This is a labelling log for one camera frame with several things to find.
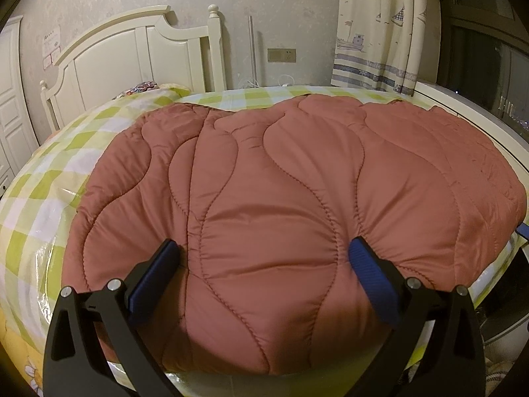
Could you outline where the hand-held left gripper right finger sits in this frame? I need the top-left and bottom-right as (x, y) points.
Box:
(348, 236), (485, 397)

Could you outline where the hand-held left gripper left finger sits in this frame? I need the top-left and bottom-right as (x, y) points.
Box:
(42, 239), (183, 397)

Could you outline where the pink quilted blanket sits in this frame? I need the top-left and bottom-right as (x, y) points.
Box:
(68, 93), (527, 376)

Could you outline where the yellow checked bed sheet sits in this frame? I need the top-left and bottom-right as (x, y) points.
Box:
(0, 85), (529, 393)

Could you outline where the yellow daisy print blanket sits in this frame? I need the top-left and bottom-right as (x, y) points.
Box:
(0, 310), (50, 397)

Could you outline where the pale yellow pillow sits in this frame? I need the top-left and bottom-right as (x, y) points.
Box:
(159, 84), (191, 101)

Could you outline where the floral embroidered pillow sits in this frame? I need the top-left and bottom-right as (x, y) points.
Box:
(111, 82), (161, 100)

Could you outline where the dark window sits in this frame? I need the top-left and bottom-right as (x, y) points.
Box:
(434, 0), (529, 133)

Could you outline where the cream wooden headboard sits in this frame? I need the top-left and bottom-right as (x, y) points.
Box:
(39, 3), (228, 131)

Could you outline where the white wardrobe door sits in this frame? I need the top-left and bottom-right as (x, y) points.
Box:
(0, 14), (40, 191)

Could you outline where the boat print striped curtain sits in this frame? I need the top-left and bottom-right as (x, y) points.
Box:
(331, 0), (443, 94)

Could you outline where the wall switch socket panel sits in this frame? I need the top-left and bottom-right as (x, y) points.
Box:
(267, 48), (297, 64)

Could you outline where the paper wall notice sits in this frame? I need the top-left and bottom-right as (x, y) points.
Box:
(42, 25), (62, 67)

